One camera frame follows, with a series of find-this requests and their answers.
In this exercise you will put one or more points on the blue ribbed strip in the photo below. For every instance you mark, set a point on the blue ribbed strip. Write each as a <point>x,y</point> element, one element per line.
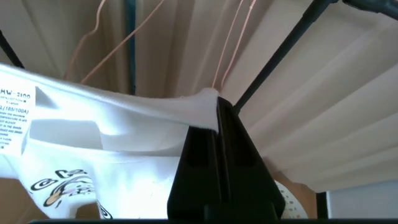
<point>130,46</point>

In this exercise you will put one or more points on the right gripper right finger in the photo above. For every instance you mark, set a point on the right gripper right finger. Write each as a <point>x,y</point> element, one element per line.
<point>248,174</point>

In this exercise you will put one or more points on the pink clothes hanger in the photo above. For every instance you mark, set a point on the pink clothes hanger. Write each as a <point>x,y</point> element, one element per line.
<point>237,46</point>
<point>123,40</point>

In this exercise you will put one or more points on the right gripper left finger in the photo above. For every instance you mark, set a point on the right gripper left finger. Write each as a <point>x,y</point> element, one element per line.
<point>192,174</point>

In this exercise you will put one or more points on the white printed t-shirt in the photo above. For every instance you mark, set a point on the white printed t-shirt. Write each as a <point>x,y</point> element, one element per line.
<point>140,118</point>

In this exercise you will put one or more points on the black clothes rack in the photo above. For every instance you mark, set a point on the black clothes rack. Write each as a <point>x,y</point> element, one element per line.
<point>280,54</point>

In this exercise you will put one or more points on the white laundry basket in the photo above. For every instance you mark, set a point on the white laundry basket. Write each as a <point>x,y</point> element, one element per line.
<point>292,208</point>

